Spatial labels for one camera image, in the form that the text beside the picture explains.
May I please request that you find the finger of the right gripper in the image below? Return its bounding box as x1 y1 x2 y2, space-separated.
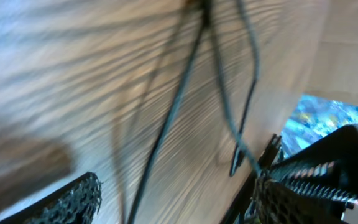
270 125 358 219

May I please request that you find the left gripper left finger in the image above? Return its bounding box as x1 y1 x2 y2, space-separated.
0 172 102 224

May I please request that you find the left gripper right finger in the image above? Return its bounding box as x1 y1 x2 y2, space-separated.
221 133 358 224

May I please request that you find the black USB cable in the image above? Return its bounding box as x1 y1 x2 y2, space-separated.
126 0 262 224

